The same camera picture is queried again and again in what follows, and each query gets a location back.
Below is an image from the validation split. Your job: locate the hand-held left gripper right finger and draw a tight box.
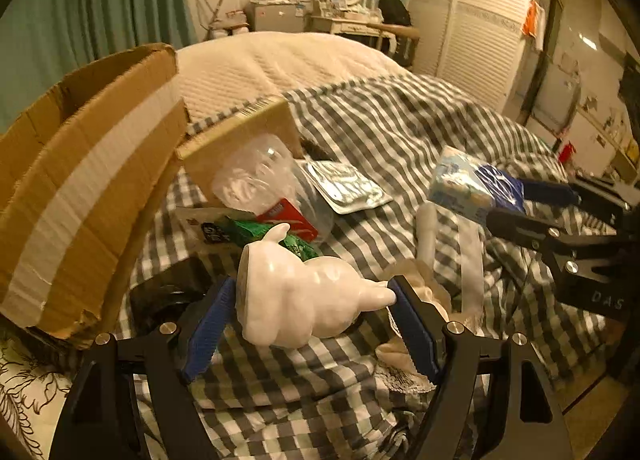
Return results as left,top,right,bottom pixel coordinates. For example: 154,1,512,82
387,276,576,460

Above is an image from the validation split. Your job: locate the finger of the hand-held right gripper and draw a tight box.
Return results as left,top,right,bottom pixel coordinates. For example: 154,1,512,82
485,207,581,262
510,179,583,208

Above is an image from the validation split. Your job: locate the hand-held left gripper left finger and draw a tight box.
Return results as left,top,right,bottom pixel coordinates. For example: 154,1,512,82
50,276,241,460

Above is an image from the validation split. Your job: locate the blue and white tissue pack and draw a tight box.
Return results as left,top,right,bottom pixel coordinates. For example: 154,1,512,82
427,145,526,228

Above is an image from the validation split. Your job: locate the white cream tube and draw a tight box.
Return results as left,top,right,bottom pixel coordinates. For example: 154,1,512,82
417,203,441,263

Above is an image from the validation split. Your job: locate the white ceramic rabbit figure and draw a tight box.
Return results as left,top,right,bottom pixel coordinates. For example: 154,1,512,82
235,223,398,347

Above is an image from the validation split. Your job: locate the large cardboard box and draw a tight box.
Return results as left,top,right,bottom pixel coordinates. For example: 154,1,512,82
0,43,193,348

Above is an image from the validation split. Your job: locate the cream lace cloth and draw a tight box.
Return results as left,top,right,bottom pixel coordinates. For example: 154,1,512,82
375,257,453,393

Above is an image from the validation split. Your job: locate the black round object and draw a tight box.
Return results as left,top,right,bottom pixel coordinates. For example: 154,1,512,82
131,255,221,336

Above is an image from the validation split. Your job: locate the green packet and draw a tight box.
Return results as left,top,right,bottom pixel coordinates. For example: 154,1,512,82
220,217,321,261

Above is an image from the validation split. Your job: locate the white packet with black label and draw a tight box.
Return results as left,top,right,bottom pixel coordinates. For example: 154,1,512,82
175,205,251,256

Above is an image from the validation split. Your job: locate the red packet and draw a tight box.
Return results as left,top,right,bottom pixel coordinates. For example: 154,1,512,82
256,197,321,241

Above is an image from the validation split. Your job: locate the checked blanket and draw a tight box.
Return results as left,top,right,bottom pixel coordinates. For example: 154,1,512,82
120,73,621,460

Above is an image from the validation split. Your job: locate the silver blister pack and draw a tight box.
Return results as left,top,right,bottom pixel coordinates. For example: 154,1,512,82
300,160,395,214

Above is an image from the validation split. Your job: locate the clear plastic cup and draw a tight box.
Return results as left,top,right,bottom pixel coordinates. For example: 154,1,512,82
210,134,335,241

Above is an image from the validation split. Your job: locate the orange hanging cloth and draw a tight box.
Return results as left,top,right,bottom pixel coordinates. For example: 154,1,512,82
521,0,546,51

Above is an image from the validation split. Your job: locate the white louvered wardrobe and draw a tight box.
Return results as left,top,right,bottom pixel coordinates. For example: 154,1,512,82
407,0,538,114

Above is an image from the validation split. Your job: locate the floral bed sheet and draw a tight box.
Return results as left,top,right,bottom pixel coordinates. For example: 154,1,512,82
0,330,76,460

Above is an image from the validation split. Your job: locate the wooden chair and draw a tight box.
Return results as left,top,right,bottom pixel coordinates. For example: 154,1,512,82
372,23,421,68

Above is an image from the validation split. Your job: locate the black bag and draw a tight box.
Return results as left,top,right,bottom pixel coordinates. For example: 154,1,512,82
377,0,412,26

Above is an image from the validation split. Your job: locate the white vanity table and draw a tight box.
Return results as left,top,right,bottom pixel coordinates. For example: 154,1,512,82
310,8,396,51

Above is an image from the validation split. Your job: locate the white quilted bedspread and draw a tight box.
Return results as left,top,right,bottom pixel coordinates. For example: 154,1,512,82
172,31,411,123

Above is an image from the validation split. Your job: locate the grey storage box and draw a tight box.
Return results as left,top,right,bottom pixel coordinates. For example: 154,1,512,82
248,0,315,34

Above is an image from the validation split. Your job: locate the thin metal stand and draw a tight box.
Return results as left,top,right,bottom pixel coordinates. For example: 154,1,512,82
194,0,232,32

